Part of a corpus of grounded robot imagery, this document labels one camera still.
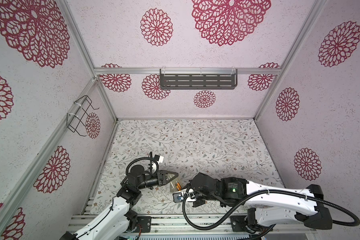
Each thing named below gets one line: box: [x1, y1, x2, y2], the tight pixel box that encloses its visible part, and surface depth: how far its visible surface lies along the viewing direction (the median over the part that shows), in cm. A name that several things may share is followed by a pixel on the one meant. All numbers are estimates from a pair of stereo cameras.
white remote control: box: [170, 177, 184, 193], surface depth 70 cm
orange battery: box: [174, 181, 182, 191], surface depth 70 cm
